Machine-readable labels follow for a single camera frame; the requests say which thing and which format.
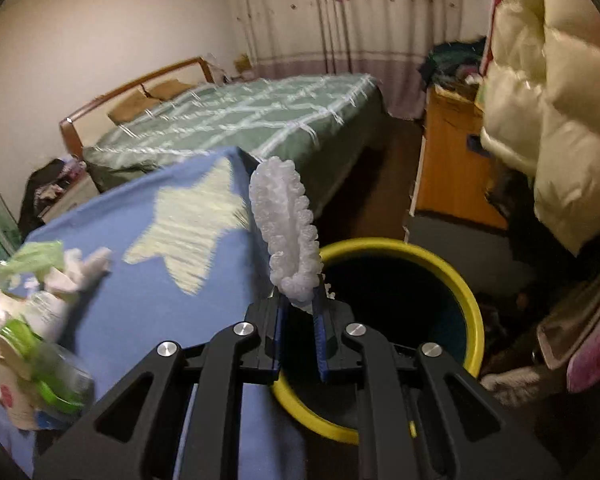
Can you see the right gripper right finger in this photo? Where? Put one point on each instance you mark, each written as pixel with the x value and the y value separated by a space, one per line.
pixel 330 319

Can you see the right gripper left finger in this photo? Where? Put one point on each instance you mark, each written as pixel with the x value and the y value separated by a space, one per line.
pixel 260 365

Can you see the clear jar green lid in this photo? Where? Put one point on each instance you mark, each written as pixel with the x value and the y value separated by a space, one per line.
pixel 53 373

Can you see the white tissue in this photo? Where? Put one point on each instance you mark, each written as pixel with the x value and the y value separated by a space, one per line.
pixel 78 274

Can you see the green plastic wrapper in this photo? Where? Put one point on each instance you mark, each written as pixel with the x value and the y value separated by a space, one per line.
pixel 36 258

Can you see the yellow rimmed trash bin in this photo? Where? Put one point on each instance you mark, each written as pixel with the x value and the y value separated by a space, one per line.
pixel 410 295

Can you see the orange wooden desk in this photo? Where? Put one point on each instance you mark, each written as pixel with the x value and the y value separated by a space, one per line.
pixel 452 171

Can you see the green plaid bed quilt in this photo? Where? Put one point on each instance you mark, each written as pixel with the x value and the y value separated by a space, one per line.
pixel 321 123

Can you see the white bedside cabinet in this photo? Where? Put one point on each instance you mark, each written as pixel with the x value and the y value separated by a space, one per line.
pixel 77 194

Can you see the pink floral bag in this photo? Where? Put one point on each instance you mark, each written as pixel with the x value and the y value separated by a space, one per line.
pixel 583 370

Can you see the dark clothes on cabinet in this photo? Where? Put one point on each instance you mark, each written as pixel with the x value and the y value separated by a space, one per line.
pixel 44 188

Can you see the brown pillow left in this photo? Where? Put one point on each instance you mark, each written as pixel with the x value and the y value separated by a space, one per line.
pixel 131 107

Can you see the brown pillow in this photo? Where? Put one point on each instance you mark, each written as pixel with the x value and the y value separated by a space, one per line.
pixel 168 89
pixel 131 107

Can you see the brown pillow right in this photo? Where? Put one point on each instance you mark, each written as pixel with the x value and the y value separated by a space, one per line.
pixel 168 89

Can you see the wooden bed headboard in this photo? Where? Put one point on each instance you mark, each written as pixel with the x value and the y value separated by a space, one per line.
pixel 88 123

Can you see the pile of clothes on desk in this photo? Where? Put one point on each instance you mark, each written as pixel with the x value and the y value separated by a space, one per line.
pixel 451 61

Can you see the striped pink white curtain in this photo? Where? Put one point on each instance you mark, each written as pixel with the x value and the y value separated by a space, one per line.
pixel 388 39

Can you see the cream puffer jacket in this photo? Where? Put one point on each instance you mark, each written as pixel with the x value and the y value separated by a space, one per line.
pixel 542 109

